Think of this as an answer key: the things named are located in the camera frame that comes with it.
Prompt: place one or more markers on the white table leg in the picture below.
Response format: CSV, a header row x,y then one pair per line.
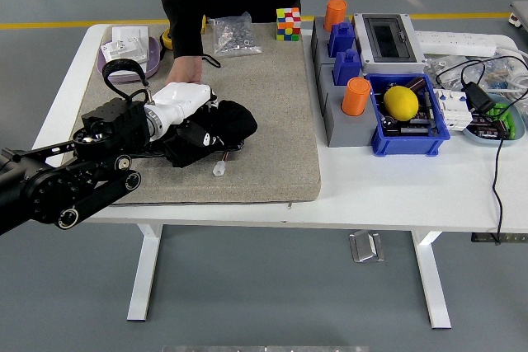
x,y
144,269
431,282

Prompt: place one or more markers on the black glossy panel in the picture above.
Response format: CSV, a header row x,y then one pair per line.
x,y
236,146

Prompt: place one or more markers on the white circuit breaker block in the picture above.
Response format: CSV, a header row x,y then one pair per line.
x,y
453,115

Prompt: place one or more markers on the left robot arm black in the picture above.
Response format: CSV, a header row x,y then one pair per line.
x,y
49,195

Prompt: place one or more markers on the white switch bracket pieces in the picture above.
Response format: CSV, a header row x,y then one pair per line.
x,y
123,51

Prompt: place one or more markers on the clear bags of small parts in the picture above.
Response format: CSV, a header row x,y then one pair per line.
x,y
443,65

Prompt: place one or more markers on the clear bag of screws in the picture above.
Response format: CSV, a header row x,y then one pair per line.
x,y
235,38

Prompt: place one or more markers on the table height control panel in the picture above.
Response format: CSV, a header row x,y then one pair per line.
x,y
480,238

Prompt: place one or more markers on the grey-white distribution box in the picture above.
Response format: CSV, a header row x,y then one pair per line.
x,y
387,38

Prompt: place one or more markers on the orange cylinder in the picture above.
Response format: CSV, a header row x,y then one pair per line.
x,y
335,14
355,96

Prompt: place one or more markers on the grey-brown mat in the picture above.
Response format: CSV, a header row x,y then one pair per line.
x,y
268,92

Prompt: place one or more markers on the purple tray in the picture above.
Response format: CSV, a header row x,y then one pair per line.
x,y
153,59

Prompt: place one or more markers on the green terminal block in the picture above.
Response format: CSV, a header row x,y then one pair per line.
x,y
499,111

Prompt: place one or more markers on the colourful puzzle cube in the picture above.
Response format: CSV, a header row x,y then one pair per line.
x,y
288,24

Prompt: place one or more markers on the silver metal bracket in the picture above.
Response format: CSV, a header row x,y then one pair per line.
x,y
365,247

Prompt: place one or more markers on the person's right hand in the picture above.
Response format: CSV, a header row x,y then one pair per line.
x,y
185,71

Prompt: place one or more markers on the light blue dish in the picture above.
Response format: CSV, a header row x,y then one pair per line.
x,y
482,139

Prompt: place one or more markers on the yellow lemon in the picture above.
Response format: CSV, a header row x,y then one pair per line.
x,y
401,104

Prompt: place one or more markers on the white cart corner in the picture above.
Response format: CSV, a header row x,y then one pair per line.
x,y
520,14

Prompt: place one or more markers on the dark circuit board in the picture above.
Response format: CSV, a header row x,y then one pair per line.
x,y
412,127
486,129

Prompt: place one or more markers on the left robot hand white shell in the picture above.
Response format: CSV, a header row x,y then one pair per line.
x,y
183,98

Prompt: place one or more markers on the white power strip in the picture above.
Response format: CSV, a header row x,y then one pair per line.
x,y
453,40

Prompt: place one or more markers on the blue plastic bin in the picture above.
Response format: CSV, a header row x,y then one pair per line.
x,y
406,146

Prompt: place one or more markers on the brown cylinder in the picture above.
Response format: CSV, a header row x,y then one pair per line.
x,y
417,84

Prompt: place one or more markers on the white square wall plate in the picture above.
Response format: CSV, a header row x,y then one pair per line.
x,y
130,32

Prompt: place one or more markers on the black rag with red tag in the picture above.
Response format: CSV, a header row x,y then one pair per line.
x,y
235,121

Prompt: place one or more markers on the blue peg block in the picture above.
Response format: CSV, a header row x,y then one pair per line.
x,y
347,69
341,38

